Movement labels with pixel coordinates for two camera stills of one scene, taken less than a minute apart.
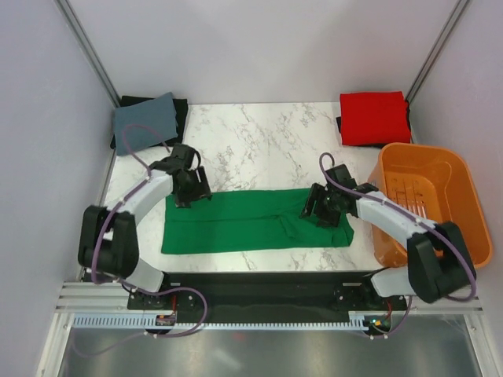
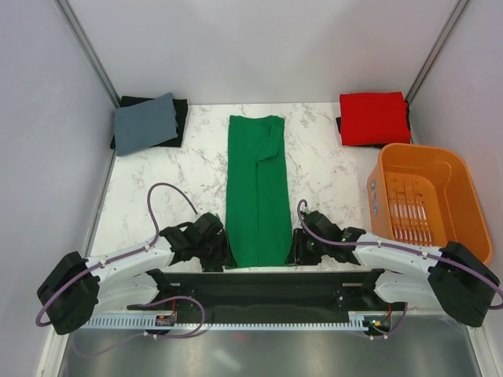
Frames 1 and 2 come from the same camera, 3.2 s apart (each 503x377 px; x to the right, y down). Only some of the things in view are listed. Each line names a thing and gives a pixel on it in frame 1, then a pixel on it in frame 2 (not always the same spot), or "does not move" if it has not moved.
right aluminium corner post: [443, 37] does not move
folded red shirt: [374, 118] does not move
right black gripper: [317, 192] -> [297, 254]
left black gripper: [200, 189] -> [223, 256]
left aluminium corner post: [88, 50] does not move
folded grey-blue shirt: [145, 124] does not move
